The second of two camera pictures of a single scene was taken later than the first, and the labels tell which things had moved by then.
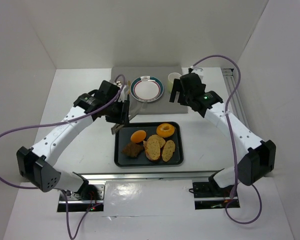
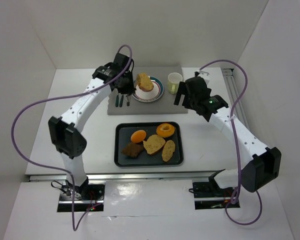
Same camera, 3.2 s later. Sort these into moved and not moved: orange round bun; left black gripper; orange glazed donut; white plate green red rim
Moved: left black gripper
Not moved: orange round bun; orange glazed donut; white plate green red rim
